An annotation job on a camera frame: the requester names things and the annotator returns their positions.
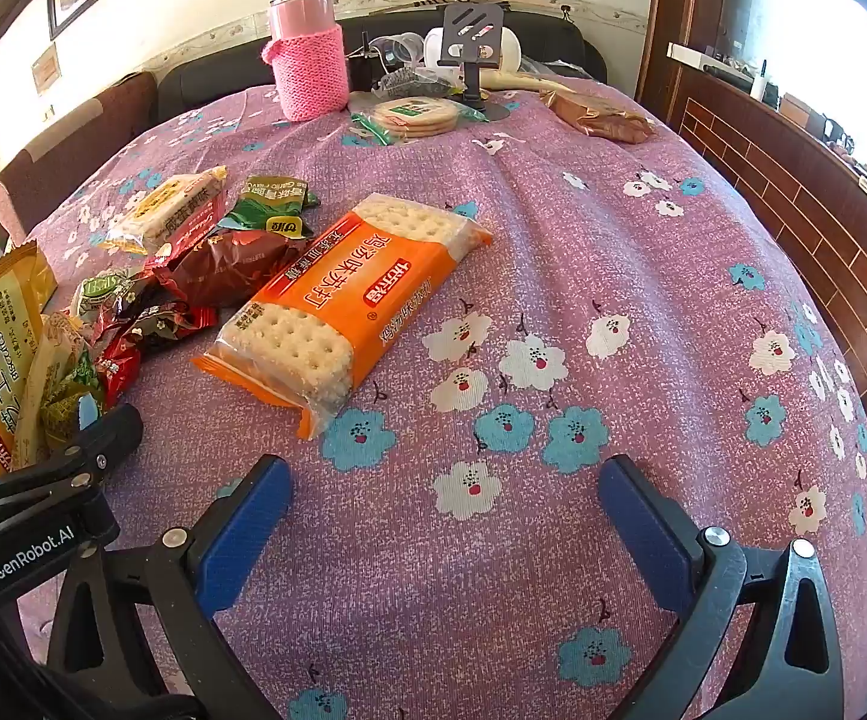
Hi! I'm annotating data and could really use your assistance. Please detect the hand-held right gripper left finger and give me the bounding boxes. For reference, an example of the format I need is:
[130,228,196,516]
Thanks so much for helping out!
[24,456,293,720]

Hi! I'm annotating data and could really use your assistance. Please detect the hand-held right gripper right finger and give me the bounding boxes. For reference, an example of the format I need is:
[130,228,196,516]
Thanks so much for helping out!
[598,456,850,720]

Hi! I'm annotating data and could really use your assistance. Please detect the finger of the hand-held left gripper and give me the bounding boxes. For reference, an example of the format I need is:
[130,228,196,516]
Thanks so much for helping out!
[0,403,143,512]

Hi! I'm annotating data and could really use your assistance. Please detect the olive green snack packet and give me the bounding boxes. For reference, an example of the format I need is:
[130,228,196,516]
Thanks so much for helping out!
[41,360,104,452]

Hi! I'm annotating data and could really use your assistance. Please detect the bright red candy packet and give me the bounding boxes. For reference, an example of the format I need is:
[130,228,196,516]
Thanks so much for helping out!
[95,337,146,410]

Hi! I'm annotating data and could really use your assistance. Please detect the beige cracker packet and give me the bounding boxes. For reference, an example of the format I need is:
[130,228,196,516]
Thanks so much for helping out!
[11,311,85,470]

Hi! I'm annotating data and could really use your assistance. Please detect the dark red candy packet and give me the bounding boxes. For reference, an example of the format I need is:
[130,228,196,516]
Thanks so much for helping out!
[125,300,218,352]

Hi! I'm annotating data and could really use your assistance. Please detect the green and white snack packet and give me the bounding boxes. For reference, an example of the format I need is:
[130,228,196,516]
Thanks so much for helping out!
[73,270,153,320]

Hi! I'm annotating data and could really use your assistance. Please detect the large orange cracker packet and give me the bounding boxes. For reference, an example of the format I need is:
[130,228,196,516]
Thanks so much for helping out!
[191,193,494,442]

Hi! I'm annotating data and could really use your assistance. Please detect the red packet with gold print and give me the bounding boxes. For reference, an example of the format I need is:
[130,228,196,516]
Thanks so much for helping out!
[144,208,226,271]

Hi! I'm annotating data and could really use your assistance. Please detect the brown snack packet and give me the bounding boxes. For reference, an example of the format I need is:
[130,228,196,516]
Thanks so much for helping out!
[159,229,307,308]

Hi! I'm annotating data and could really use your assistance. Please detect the yellow label cracker packet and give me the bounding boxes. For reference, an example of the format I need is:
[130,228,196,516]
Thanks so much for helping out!
[107,167,228,252]

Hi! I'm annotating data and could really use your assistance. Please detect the brown armchair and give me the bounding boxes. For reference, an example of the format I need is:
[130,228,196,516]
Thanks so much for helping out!
[0,73,158,241]

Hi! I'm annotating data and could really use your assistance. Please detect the purple floral tablecloth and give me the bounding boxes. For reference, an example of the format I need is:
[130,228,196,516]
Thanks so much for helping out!
[0,71,867,720]

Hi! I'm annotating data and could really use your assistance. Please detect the black sofa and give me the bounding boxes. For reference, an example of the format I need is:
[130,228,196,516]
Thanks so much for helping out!
[155,11,607,121]

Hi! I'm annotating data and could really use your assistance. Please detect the wooden cabinet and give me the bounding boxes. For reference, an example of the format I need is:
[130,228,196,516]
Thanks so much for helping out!
[639,0,867,466]

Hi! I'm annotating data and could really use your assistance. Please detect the pink thermos with knitted sleeve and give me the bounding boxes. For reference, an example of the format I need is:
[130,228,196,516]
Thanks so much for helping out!
[260,0,350,122]

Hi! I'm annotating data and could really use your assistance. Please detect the brown foil packet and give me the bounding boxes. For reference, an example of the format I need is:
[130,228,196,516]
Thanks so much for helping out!
[538,86,655,145]

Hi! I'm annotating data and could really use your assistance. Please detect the round crackers in green packet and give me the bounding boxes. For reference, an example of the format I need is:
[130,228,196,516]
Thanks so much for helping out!
[349,94,479,145]

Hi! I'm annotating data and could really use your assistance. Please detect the dark crumpled bag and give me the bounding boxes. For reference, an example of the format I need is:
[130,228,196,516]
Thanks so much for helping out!
[377,67,449,98]

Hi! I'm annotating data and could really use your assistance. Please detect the cream long object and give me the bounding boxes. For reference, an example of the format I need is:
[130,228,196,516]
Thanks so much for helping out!
[478,67,577,95]

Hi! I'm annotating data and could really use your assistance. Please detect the clear plastic cup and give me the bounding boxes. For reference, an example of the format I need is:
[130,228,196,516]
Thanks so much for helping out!
[369,31,427,76]

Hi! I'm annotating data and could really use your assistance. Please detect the white box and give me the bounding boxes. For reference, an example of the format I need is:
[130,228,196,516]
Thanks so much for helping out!
[665,41,727,70]

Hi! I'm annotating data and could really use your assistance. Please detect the white plastic jar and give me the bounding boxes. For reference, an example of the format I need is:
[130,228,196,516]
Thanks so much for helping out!
[424,24,528,76]

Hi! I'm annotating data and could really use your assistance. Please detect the black phone stand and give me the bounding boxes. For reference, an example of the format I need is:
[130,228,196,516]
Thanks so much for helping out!
[437,4,513,121]

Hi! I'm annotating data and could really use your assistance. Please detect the small wall plaque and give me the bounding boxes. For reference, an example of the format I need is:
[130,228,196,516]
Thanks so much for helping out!
[32,45,61,95]

